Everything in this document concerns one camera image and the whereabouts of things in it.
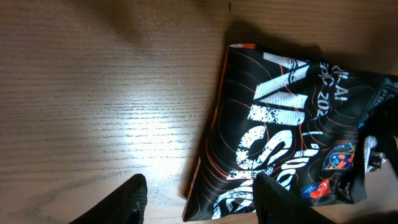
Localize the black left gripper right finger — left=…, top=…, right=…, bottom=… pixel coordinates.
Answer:
left=253, top=173, right=334, bottom=224

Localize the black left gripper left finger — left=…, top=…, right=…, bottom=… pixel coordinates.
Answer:
left=70, top=174, right=147, bottom=224

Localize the black patterned sports jersey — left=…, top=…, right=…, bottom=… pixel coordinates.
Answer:
left=182, top=44, right=397, bottom=222

